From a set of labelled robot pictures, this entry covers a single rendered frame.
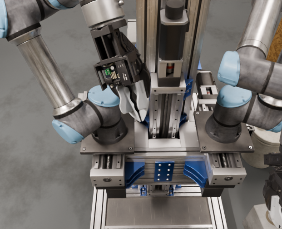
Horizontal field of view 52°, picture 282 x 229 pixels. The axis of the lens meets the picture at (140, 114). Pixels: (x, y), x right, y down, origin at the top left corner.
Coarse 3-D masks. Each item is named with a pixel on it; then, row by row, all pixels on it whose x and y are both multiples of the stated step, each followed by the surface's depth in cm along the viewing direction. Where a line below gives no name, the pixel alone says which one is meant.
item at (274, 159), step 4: (272, 152) 69; (276, 152) 68; (264, 156) 69; (268, 156) 67; (272, 156) 65; (276, 156) 63; (280, 156) 61; (264, 160) 69; (268, 160) 67; (272, 160) 65; (276, 160) 63; (280, 160) 61; (268, 164) 67; (272, 164) 65; (276, 164) 63; (280, 164) 61
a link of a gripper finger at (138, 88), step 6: (138, 84) 59; (138, 90) 58; (144, 90) 60; (138, 96) 58; (144, 96) 60; (138, 102) 57; (144, 102) 61; (138, 108) 57; (144, 108) 60; (144, 114) 62
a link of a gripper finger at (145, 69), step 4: (144, 64) 58; (144, 68) 59; (140, 72) 59; (144, 72) 58; (148, 72) 59; (140, 76) 59; (144, 76) 59; (148, 76) 59; (144, 80) 59; (148, 80) 59; (144, 84) 59; (148, 84) 60; (148, 88) 60; (148, 92) 61; (148, 96) 61
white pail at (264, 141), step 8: (256, 128) 212; (256, 136) 209; (264, 136) 207; (272, 136) 207; (256, 144) 214; (264, 144) 208; (272, 144) 204; (256, 152) 219; (264, 152) 214; (248, 160) 231; (256, 160) 225
